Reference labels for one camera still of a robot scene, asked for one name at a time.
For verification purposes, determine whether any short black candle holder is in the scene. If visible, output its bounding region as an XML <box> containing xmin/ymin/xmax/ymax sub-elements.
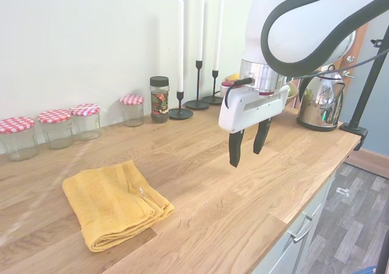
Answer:
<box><xmin>168</xmin><ymin>90</ymin><xmax>194</xmax><ymax>120</ymax></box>

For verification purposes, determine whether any white taper candle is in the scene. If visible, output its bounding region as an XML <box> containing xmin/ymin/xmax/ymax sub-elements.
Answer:
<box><xmin>177</xmin><ymin>0</ymin><xmax>185</xmax><ymax>92</ymax></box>
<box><xmin>196</xmin><ymin>0</ymin><xmax>205</xmax><ymax>62</ymax></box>
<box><xmin>213</xmin><ymin>0</ymin><xmax>225</xmax><ymax>72</ymax></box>

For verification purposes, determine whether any stainless steel kettle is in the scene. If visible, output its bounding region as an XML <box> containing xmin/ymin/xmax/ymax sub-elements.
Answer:
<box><xmin>296</xmin><ymin>64</ymin><xmax>347</xmax><ymax>132</ymax></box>

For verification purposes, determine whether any red and white container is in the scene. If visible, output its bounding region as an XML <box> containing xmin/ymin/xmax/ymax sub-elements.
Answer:
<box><xmin>221</xmin><ymin>78</ymin><xmax>236</xmax><ymax>98</ymax></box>

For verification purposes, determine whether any medium black candle holder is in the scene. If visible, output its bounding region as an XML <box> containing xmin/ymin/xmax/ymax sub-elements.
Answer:
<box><xmin>201</xmin><ymin>69</ymin><xmax>224</xmax><ymax>105</ymax></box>

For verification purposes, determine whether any black camera stand with clamp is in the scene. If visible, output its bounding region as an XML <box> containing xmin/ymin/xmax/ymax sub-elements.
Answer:
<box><xmin>339</xmin><ymin>27</ymin><xmax>389</xmax><ymax>152</ymax></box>

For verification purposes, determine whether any tall black candle holder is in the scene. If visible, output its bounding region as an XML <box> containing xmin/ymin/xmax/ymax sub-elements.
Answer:
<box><xmin>184</xmin><ymin>60</ymin><xmax>210</xmax><ymax>110</ymax></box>

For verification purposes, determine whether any silver drawer handle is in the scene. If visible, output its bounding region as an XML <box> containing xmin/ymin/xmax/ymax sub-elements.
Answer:
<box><xmin>288</xmin><ymin>214</ymin><xmax>314</xmax><ymax>243</ymax></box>

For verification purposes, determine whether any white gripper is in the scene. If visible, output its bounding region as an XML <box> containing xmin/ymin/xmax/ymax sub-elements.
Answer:
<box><xmin>218</xmin><ymin>85</ymin><xmax>290</xmax><ymax>168</ymax></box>

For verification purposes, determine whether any glass jar red checkered lid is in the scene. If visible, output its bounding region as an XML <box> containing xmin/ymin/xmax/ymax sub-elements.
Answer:
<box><xmin>37</xmin><ymin>109</ymin><xmax>74</xmax><ymax>150</ymax></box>
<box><xmin>0</xmin><ymin>116</ymin><xmax>40</xmax><ymax>162</ymax></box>
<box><xmin>70</xmin><ymin>103</ymin><xmax>102</xmax><ymax>142</ymax></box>
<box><xmin>119</xmin><ymin>94</ymin><xmax>145</xmax><ymax>128</ymax></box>

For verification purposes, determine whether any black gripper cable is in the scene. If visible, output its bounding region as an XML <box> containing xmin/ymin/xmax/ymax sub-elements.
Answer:
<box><xmin>224</xmin><ymin>77</ymin><xmax>253</xmax><ymax>108</ymax></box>

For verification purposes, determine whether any yellow terry towel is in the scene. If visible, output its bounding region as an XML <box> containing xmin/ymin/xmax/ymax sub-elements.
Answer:
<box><xmin>62</xmin><ymin>160</ymin><xmax>176</xmax><ymax>253</ymax></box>

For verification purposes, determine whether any pale green base cabinet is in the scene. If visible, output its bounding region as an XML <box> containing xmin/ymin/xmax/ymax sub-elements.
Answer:
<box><xmin>251</xmin><ymin>164</ymin><xmax>339</xmax><ymax>274</ymax></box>

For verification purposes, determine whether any coffee jar black lid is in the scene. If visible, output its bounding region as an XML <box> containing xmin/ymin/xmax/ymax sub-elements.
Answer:
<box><xmin>149</xmin><ymin>76</ymin><xmax>170</xmax><ymax>124</ymax></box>

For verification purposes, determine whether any long black cable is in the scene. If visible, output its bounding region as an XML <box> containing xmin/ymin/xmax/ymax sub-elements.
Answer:
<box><xmin>292</xmin><ymin>49</ymin><xmax>389</xmax><ymax>80</ymax></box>

